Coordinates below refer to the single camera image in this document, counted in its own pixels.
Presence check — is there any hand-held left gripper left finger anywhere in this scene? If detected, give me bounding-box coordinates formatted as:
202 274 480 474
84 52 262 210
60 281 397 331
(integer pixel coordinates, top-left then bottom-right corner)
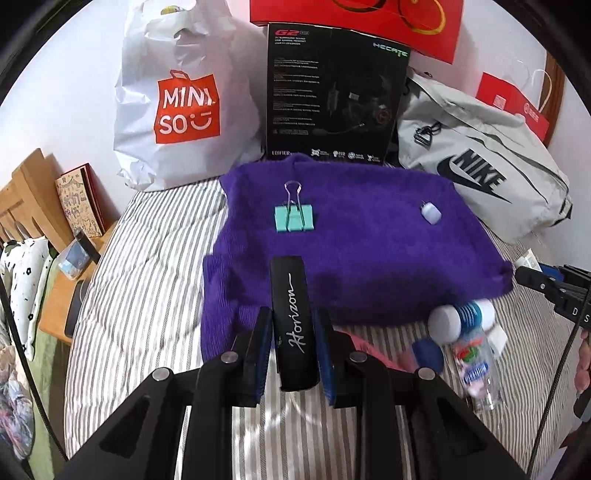
55 307 273 480

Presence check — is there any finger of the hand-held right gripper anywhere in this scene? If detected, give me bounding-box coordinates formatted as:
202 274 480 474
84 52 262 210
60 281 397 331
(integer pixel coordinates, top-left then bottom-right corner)
515 265 578 305
539 264 591 284

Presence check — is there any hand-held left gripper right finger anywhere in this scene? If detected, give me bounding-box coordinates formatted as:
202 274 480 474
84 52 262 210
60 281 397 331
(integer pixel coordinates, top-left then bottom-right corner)
316 308 529 480

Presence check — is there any black long case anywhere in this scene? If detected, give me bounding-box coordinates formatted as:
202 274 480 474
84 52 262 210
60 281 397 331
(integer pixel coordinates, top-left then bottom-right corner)
269 254 321 393

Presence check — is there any white charger plug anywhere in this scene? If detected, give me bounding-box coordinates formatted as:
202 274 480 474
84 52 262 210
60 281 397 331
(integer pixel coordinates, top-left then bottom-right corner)
486 325 509 359

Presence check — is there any white blue small bottle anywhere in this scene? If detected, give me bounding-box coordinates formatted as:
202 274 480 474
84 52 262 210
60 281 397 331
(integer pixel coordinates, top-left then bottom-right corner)
428 299 498 345

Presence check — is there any clear pill bottle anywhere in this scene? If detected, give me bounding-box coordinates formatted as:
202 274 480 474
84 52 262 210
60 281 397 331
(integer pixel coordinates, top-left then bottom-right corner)
442 327 505 412

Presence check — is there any person's right hand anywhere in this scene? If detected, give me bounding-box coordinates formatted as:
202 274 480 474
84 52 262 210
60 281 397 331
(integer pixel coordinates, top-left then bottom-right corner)
575 339 591 394

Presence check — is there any pink packet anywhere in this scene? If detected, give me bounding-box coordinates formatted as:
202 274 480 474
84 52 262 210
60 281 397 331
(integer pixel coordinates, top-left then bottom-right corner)
341 327 417 376

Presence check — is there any small white cap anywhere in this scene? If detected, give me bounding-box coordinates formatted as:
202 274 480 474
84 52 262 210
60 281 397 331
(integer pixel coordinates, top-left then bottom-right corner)
420 200 442 226

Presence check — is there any purple towel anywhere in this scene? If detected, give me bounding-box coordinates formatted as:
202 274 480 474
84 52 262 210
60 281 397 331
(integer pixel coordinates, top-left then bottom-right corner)
201 154 515 365

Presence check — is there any grey sling bag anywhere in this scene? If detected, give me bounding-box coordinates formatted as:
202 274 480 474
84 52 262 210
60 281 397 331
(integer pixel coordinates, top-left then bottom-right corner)
397 69 573 244

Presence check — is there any striped bed sheet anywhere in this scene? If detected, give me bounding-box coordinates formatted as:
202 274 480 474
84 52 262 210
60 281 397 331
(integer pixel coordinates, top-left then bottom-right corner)
65 161 591 480

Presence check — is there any teal binder clip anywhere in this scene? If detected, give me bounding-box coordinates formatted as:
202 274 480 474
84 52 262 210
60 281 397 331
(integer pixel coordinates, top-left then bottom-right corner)
274 181 317 233

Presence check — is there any dark wallet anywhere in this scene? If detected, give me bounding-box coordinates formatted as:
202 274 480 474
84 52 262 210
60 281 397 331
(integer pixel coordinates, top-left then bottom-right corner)
65 279 89 339

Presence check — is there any wooden nightstand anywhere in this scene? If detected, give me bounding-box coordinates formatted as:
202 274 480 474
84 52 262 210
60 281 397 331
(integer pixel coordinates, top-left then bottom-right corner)
39 217 122 346

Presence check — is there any clear plastic box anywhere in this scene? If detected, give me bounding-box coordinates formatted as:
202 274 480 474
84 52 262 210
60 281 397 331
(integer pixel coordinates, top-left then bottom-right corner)
57 240 94 281

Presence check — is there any green cloth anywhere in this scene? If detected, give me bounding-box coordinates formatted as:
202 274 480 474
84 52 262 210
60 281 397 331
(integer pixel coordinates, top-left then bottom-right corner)
0 268 71 480

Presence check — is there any doodle print notebook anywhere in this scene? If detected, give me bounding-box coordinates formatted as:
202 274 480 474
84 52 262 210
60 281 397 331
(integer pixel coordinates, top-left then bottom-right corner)
55 167 107 239

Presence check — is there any red book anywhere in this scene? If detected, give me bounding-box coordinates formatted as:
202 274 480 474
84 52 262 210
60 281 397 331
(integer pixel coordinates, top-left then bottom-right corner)
69 163 110 232

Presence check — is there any white floral pillow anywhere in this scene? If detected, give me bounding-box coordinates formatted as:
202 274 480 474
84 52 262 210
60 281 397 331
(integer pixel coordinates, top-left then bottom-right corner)
0 237 55 361

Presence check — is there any black headset box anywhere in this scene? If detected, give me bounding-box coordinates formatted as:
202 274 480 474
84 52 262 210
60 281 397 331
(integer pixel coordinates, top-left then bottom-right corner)
265 23 411 166

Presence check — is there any white plastic shopping bag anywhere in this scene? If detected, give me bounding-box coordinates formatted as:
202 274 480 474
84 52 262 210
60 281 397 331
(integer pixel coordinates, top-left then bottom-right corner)
113 0 266 192

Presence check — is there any wooden headboard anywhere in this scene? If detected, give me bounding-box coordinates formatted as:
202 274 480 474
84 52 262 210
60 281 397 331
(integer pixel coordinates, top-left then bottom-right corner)
0 148 64 246

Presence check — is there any red gift bag gold print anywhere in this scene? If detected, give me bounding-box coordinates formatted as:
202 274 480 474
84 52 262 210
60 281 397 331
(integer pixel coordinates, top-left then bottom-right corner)
249 0 464 65

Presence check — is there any black cable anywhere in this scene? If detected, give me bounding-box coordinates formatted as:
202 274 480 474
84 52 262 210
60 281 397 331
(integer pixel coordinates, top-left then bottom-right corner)
0 272 71 463
526 320 583 469

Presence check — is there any red paper bag white handle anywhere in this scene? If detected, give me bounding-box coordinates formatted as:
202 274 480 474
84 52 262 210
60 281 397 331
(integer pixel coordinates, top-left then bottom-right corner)
475 62 555 146

